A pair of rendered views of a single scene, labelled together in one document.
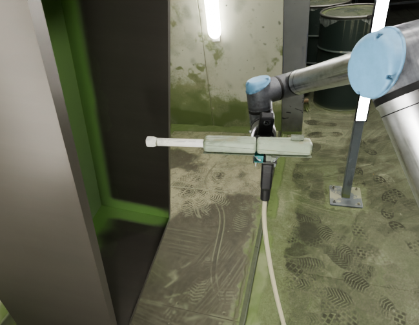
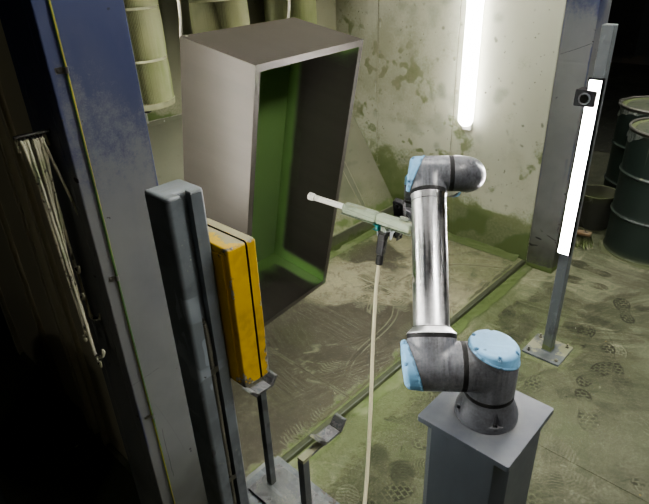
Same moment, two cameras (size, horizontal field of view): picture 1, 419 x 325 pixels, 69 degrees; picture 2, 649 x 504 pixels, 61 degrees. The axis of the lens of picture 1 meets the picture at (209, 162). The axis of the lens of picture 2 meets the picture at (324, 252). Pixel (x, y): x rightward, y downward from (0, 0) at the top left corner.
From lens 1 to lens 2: 1.41 m
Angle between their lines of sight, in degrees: 21
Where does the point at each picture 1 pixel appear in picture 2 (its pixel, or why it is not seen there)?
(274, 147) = (385, 221)
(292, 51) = (553, 163)
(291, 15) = (557, 120)
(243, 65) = (493, 165)
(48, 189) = (237, 193)
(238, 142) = (364, 211)
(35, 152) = (238, 173)
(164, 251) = (318, 328)
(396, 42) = (414, 164)
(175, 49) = (420, 128)
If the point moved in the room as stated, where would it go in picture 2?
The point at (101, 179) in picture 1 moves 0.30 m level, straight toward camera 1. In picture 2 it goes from (280, 227) to (277, 255)
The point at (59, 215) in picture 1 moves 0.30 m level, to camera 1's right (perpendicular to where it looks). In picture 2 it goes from (237, 210) to (312, 220)
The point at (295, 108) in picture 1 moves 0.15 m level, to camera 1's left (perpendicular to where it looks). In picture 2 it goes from (547, 235) to (523, 232)
